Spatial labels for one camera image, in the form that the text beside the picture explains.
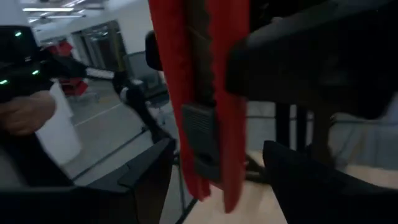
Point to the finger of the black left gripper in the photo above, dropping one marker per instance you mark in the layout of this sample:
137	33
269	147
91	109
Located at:
311	62
153	53

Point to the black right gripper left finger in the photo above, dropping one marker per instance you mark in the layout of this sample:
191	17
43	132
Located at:
77	205

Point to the red crate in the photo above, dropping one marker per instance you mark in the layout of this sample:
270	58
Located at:
73	87

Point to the person's hand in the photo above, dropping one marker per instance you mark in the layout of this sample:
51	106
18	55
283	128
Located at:
25	112

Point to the white upright object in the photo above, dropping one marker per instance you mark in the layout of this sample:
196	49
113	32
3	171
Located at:
59	133

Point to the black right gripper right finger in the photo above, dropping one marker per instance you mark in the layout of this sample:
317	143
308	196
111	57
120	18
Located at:
326	199

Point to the white ceiling light strip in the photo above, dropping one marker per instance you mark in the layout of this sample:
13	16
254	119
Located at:
48	9

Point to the red box cutter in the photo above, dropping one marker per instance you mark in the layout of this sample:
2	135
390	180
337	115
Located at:
230	124

